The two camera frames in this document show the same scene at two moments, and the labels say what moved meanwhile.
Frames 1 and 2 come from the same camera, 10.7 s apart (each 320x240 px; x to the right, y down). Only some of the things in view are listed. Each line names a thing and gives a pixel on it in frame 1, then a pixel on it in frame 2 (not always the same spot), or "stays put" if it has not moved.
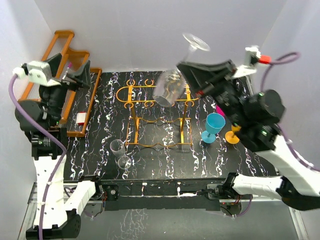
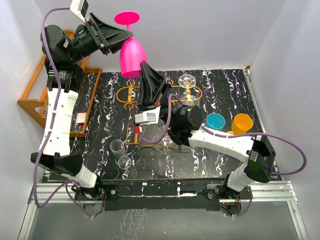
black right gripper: (206, 78) -> (151, 94)
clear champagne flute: (118, 149) stays put
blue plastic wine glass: (214, 122) stays put
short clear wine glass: (170, 85) -> (190, 100)
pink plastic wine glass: (219, 111) -> (132, 53)
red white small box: (81, 117) stays put
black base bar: (161, 194) stays put
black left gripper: (82, 78) -> (108, 35)
